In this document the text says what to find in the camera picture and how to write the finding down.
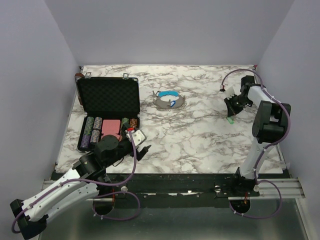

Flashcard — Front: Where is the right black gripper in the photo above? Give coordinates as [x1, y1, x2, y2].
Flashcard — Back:
[224, 93, 252, 117]

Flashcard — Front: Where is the green key tag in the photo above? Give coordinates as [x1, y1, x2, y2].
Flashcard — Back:
[226, 117, 234, 125]

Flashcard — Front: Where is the grey spiky metal ring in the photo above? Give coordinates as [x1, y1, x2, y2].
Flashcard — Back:
[152, 95, 187, 111]

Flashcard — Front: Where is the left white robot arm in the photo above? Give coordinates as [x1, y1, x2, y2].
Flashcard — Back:
[10, 128, 149, 240]

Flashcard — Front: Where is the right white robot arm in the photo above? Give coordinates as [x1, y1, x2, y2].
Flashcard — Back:
[224, 75, 292, 196]

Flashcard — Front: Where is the green red chip stack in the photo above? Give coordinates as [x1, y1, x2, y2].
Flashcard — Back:
[120, 117, 130, 131]

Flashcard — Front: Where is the pink playing card deck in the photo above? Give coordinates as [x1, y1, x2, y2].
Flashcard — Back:
[101, 119, 121, 135]

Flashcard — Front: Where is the grey lower chip stack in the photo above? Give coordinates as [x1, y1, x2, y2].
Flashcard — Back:
[90, 129, 100, 145]

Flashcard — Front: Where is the grey poker chip stack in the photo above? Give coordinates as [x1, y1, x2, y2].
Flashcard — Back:
[93, 117, 103, 131]

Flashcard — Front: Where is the blue carabiner clip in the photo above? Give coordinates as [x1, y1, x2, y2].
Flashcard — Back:
[169, 100, 176, 108]

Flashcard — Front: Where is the purple poker chip stack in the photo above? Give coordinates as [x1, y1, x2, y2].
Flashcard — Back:
[80, 134, 91, 149]

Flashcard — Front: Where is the black poker chip case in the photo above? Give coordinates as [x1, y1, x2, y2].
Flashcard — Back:
[74, 73, 140, 153]

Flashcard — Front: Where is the blue silicone band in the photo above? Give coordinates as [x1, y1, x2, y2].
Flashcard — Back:
[157, 91, 179, 98]

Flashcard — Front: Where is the green poker chip stack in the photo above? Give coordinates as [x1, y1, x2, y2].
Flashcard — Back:
[83, 116, 95, 136]

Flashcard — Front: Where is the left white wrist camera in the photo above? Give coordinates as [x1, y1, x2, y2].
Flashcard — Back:
[126, 129, 147, 147]

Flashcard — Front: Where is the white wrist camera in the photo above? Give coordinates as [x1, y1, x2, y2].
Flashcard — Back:
[219, 85, 236, 100]
[126, 129, 147, 147]

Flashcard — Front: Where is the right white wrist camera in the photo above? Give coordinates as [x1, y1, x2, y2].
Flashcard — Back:
[219, 85, 236, 100]

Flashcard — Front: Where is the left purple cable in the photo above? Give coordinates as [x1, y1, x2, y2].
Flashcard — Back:
[11, 129, 141, 234]

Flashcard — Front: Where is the purple cable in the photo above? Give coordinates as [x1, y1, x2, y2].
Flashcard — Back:
[221, 68, 292, 219]
[11, 129, 141, 234]

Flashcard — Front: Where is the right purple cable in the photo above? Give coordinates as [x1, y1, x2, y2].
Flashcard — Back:
[221, 68, 292, 219]

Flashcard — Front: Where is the black mounting base plate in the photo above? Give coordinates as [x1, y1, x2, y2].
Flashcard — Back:
[51, 171, 292, 209]

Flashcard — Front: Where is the aluminium frame rail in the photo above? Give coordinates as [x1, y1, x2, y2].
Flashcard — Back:
[27, 177, 306, 240]

